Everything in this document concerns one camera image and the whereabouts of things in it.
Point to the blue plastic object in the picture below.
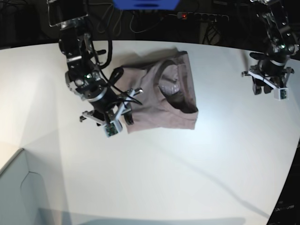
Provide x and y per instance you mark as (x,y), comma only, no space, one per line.
(146,4)

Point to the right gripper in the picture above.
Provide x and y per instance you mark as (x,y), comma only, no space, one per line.
(110,120)

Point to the black power strip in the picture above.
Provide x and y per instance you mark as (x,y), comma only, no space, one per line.
(202,17)

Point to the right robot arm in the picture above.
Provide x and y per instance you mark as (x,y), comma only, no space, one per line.
(84,76)

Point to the mauve t-shirt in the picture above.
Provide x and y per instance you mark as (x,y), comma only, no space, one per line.
(168,97)

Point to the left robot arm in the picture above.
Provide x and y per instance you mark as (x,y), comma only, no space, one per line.
(270,73)

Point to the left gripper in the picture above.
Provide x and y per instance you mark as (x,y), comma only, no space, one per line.
(270,83)

